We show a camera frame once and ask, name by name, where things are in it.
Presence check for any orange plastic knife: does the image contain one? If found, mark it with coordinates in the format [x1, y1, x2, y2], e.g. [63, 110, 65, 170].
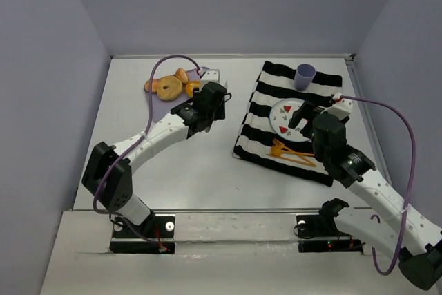
[265, 151, 317, 167]

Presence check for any lavender plastic tray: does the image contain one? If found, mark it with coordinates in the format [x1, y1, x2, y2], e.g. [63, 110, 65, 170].
[152, 66, 210, 122]

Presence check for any purple cable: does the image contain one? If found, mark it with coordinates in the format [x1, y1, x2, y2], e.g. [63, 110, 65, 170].
[340, 95, 416, 276]
[93, 55, 203, 215]

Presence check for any small glazed bread roll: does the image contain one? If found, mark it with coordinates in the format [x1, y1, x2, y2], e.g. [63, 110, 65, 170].
[175, 68, 189, 85]

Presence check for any metal table edge rail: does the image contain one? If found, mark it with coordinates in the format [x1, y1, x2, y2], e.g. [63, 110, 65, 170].
[110, 53, 356, 61]

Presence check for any large beige bagel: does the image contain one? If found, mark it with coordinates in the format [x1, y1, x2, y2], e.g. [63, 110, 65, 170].
[156, 75, 182, 101]

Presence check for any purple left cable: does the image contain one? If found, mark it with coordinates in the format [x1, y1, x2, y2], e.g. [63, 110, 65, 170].
[93, 55, 203, 215]

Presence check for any black white striped cloth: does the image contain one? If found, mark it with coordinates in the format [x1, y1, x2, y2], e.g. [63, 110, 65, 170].
[233, 61, 343, 187]

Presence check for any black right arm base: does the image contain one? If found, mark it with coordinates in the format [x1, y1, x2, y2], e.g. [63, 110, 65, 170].
[293, 198, 365, 254]

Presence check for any orange plastic fork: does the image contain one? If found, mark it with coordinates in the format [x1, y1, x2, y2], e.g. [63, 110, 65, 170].
[273, 139, 293, 151]

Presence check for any watermelon pattern plate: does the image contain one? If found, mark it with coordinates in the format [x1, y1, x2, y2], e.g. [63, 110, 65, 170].
[269, 98, 309, 142]

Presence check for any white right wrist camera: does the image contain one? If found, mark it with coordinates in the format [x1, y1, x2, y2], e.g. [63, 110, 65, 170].
[327, 94, 353, 124]

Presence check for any pale round bread bun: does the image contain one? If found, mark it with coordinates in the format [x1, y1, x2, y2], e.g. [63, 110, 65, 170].
[144, 79, 160, 94]

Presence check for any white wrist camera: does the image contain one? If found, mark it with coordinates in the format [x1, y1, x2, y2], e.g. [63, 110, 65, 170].
[327, 94, 353, 124]
[200, 69, 220, 85]

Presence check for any orange glazed donut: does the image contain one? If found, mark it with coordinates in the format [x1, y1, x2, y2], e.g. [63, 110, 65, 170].
[184, 81, 200, 98]

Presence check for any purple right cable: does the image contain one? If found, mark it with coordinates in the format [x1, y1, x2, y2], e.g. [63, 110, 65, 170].
[340, 95, 416, 276]

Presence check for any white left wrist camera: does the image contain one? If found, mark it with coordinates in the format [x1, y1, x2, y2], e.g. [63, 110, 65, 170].
[200, 69, 220, 85]

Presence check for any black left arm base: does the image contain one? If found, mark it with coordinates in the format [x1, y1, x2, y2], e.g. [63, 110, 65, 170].
[109, 213, 176, 254]

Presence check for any orange plastic spoon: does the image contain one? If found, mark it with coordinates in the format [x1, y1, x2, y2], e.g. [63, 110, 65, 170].
[271, 145, 314, 157]

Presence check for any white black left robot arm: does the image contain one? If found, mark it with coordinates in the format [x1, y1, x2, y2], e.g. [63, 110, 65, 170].
[81, 82, 228, 227]

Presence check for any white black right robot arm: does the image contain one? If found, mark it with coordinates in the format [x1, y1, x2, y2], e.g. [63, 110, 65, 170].
[289, 95, 441, 291]

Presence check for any lavender plastic cup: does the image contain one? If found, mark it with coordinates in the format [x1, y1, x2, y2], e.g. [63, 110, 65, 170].
[294, 64, 316, 91]

